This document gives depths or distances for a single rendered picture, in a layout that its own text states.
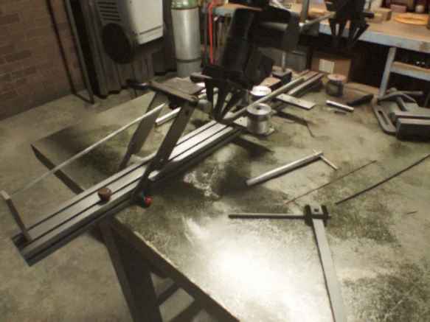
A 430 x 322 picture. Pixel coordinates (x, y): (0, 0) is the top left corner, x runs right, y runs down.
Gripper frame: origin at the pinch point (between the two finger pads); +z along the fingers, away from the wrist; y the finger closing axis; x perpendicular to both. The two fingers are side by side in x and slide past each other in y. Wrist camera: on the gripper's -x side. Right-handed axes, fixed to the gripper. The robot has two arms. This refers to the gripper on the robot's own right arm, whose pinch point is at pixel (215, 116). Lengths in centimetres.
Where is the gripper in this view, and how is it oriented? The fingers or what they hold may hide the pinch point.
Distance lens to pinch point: 63.6
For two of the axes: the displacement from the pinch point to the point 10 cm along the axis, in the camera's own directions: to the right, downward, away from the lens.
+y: -7.3, -3.8, 5.7
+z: -3.1, 9.3, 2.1
